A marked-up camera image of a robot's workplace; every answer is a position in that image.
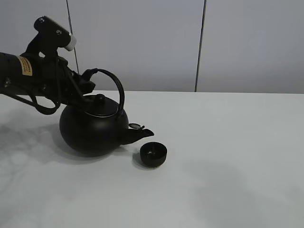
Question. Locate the black round teapot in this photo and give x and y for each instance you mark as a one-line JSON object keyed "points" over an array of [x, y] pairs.
{"points": [[103, 126]]}

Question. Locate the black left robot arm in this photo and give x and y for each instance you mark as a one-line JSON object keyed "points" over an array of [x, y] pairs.
{"points": [[16, 74]]}

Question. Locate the small black teacup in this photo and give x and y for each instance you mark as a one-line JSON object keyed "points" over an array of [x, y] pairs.
{"points": [[153, 154]]}

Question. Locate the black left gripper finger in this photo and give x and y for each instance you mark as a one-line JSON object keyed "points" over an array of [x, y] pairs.
{"points": [[76, 98], [84, 82]]}

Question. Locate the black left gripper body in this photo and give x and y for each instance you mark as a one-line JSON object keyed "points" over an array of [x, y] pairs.
{"points": [[57, 82]]}

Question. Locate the black wrist camera white tip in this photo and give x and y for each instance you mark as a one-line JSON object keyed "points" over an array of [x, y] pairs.
{"points": [[50, 37]]}

